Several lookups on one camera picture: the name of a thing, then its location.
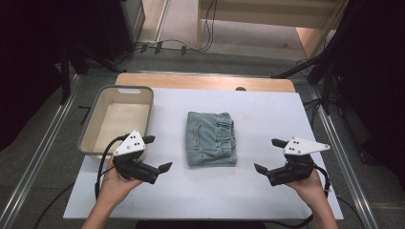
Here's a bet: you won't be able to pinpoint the person's right hand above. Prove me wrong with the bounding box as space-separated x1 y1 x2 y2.
286 170 325 208

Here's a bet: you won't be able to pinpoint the black tripod stand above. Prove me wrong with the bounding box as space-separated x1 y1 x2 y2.
271 0 350 115

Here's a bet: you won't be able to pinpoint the beige basket with grey rim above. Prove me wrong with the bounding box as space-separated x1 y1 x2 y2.
76 85 155 161

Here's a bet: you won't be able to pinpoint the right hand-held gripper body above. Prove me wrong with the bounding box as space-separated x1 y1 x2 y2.
266 136 331 187

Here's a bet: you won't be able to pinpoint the black hanging cable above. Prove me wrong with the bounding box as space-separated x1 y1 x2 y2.
199 0 219 52

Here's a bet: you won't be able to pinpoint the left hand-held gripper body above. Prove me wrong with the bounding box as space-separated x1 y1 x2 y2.
113 129 160 185

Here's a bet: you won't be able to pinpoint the white table cover sheet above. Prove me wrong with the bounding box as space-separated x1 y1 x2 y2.
62 88 345 221

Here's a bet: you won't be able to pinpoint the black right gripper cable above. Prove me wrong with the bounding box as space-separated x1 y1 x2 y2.
262 163 332 229

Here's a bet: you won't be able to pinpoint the light wooden shelf unit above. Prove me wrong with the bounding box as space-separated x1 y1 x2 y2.
196 0 349 59

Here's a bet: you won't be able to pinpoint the aluminium floor rail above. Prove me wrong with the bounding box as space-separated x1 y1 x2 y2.
0 74 81 229
309 85 380 229

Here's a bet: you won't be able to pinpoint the light blue denim shorts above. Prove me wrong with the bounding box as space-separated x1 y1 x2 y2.
185 111 239 168

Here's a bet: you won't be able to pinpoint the black floor cable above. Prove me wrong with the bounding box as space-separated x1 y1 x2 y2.
335 195 367 229

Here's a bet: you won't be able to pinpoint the person's left hand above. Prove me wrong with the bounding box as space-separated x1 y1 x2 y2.
96 156 144 208

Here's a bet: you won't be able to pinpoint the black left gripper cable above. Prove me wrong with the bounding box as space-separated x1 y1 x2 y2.
32 135 130 229

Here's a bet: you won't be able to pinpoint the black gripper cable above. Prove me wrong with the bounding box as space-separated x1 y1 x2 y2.
262 163 332 229
32 135 130 229

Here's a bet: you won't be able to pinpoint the black cabinet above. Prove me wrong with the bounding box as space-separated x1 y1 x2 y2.
98 0 146 62

